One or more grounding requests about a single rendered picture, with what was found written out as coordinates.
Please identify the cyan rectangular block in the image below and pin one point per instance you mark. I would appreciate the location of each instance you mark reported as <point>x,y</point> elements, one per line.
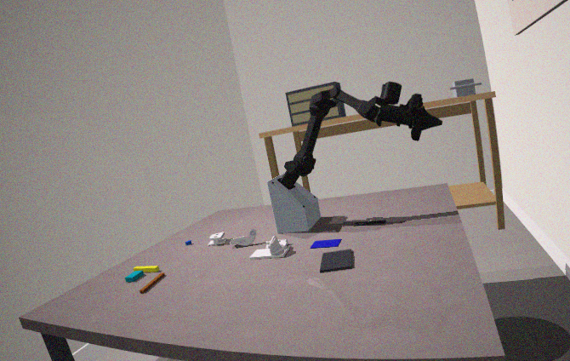
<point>134,276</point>

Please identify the yellow rectangular block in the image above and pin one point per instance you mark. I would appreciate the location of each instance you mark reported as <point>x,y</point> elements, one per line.
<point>147,268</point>

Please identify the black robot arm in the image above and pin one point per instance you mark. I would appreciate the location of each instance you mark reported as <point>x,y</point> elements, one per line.
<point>320,105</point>

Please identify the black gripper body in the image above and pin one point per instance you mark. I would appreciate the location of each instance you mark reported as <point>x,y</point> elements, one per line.
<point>409,116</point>

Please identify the orange long bar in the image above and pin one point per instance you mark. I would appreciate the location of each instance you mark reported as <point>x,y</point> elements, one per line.
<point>154,280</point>

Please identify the blue rectangular plate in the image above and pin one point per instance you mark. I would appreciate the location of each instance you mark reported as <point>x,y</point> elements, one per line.
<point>326,243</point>

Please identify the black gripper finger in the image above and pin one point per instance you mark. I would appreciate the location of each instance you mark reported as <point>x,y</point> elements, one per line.
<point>423,127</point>
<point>426,118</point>

